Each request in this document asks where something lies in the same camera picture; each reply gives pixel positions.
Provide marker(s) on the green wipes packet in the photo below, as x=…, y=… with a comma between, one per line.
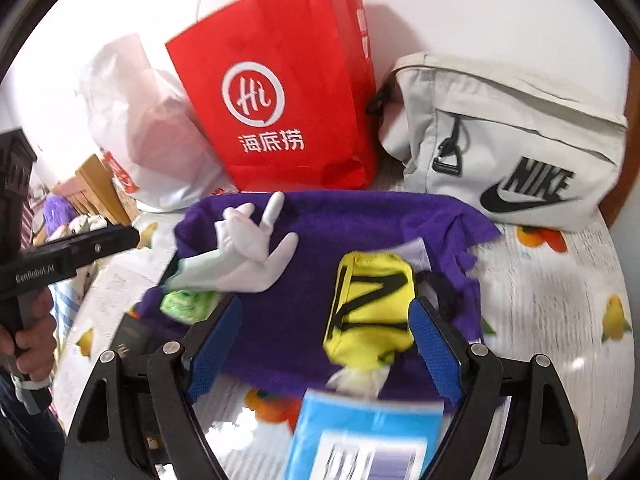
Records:
x=185, y=305

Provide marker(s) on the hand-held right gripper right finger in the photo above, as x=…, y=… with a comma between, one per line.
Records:
x=435, y=345

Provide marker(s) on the white plastic shopping bag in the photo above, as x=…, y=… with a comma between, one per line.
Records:
x=160, y=150

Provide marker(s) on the yellow black striped pouch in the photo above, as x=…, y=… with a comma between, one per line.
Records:
x=370, y=310

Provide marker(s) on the red paper bag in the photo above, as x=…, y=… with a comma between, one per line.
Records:
x=280, y=60

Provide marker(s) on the white glove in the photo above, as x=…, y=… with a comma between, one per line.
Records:
x=245, y=255

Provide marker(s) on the purple towel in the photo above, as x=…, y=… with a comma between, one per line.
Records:
x=310, y=310

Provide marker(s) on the wooden bed headboard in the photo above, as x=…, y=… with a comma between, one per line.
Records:
x=100, y=185

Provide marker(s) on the purple plush toy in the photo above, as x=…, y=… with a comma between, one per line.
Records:
x=57, y=215

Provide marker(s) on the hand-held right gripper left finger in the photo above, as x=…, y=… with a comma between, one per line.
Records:
x=215, y=345

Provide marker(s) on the blue tissue pack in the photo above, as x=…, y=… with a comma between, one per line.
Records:
x=360, y=440

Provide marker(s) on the grey waist bag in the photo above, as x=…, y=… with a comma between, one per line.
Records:
x=510, y=125

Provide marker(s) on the person's left hand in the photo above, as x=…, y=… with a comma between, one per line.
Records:
x=42, y=340

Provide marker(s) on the panda plush toy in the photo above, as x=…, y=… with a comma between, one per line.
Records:
x=82, y=225

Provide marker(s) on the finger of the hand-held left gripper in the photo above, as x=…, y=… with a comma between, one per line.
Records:
x=100, y=246
x=15, y=185

